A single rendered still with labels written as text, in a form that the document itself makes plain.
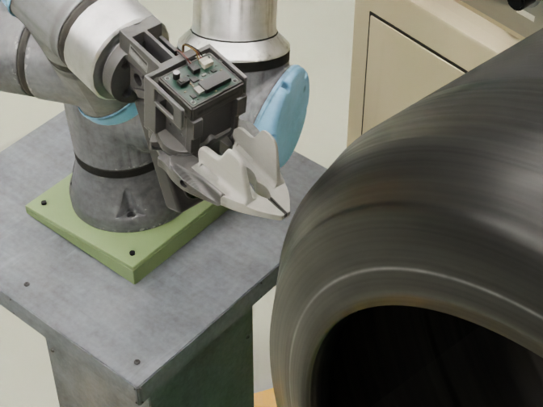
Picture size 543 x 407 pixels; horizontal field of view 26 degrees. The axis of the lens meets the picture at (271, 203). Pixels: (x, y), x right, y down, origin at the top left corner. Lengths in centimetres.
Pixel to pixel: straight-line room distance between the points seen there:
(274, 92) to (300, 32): 166
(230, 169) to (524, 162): 42
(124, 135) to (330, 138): 127
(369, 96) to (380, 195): 118
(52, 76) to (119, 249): 51
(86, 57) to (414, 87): 78
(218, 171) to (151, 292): 69
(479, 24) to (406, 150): 100
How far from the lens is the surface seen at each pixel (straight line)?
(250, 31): 152
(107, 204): 170
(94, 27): 106
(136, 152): 165
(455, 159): 63
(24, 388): 236
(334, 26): 320
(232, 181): 98
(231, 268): 169
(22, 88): 126
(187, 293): 166
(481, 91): 68
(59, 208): 178
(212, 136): 103
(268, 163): 100
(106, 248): 169
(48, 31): 111
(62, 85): 123
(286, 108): 154
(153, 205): 169
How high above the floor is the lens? 183
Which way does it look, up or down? 44 degrees down
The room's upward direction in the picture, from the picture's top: straight up
